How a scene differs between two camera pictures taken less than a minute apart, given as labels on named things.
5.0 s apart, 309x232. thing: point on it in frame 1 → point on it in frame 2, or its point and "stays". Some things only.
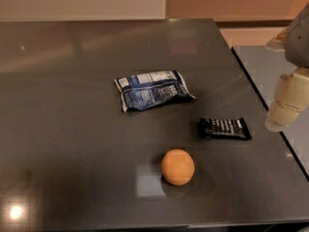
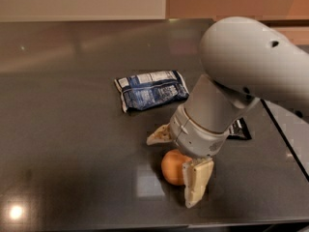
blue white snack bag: (145, 90) stays
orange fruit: (178, 167) stays
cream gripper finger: (292, 97) → (194, 141)
